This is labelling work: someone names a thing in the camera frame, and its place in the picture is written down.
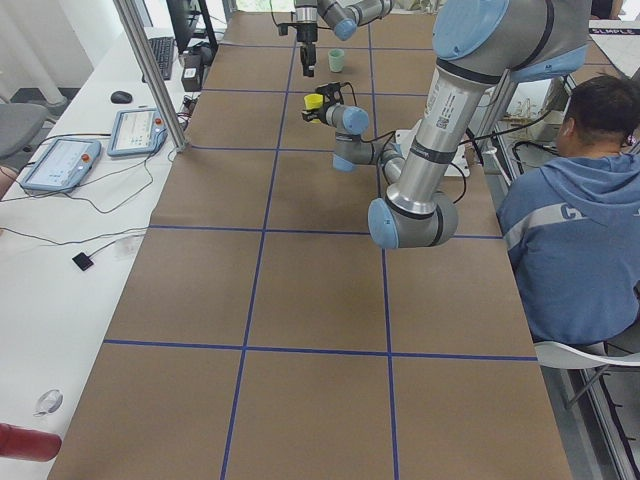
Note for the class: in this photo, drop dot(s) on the near teach pendant tablet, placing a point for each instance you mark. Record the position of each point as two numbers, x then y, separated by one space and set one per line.
62 166

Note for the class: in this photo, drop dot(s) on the green plastic cup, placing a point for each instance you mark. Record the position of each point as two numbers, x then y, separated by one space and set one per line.
336 60

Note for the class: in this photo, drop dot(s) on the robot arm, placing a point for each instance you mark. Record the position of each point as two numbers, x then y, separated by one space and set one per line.
343 21
476 43

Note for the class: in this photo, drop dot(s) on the far teach pendant tablet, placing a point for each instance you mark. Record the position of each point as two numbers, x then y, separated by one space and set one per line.
137 132

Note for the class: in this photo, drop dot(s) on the small black square pad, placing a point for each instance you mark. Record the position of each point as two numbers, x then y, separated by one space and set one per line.
83 261

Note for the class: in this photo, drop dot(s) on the black keyboard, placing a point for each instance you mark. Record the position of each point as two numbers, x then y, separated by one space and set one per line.
163 51

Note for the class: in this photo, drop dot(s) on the black box with label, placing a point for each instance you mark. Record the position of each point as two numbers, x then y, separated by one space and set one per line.
193 71

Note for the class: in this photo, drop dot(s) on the black monitor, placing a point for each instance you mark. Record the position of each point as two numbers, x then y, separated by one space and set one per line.
184 16

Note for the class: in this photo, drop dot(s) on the white chair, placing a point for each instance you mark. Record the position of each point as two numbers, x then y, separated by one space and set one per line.
560 356

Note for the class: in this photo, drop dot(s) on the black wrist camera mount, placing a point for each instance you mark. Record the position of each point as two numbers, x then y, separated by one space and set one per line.
331 93

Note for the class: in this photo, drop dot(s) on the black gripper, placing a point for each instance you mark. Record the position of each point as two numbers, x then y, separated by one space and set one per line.
305 33
318 114

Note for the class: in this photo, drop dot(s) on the teach pendant tablet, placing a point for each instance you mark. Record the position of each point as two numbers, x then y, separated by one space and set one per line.
62 166
137 132

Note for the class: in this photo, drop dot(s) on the aluminium frame post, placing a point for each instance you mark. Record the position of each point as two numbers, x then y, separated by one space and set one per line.
135 32

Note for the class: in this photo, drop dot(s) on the red cylinder bottle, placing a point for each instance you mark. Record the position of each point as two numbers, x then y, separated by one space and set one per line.
31 445

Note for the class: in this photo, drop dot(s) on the black computer mouse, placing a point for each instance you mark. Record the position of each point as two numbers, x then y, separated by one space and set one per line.
121 97

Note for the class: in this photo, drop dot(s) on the person in blue hoodie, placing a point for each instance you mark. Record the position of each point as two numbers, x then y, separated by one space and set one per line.
572 225

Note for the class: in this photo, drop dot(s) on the yellow plastic cup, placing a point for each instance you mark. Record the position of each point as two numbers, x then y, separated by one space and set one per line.
313 101

